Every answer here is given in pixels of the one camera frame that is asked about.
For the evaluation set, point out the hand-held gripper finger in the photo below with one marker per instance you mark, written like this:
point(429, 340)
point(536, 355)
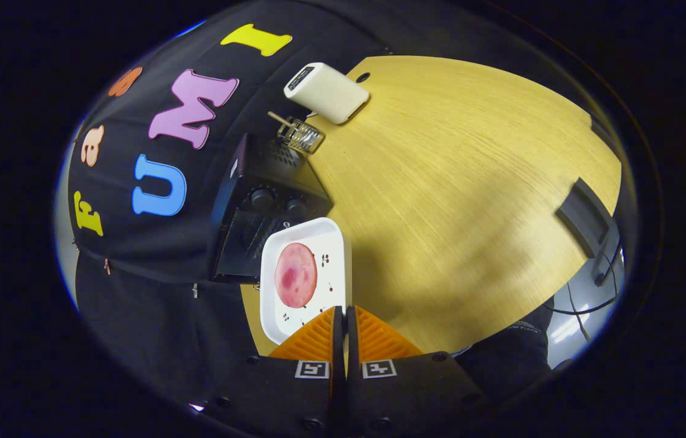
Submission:
point(338, 340)
point(351, 340)

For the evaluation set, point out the pink ham slice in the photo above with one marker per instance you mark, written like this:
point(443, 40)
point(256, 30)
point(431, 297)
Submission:
point(296, 275)

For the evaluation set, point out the white square plate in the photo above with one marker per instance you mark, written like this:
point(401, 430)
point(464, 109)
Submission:
point(332, 249)

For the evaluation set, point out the black toaster oven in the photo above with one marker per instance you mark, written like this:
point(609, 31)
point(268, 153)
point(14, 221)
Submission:
point(245, 182)

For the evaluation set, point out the cream pop-up toaster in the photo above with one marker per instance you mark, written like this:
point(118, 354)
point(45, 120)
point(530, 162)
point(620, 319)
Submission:
point(327, 91)

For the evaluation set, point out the person's dark trouser leg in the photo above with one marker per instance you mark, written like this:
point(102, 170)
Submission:
point(513, 353)

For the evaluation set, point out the black backdrop cloth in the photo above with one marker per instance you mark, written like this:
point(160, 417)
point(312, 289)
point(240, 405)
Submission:
point(154, 255)

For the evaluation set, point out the clear glass jar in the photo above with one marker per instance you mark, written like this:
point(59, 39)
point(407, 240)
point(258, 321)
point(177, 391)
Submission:
point(303, 137)

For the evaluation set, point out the wooden stick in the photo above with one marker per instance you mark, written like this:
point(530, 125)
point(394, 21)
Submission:
point(279, 118)

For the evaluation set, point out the black table grommet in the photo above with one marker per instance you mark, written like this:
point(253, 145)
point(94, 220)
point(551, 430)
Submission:
point(362, 77)

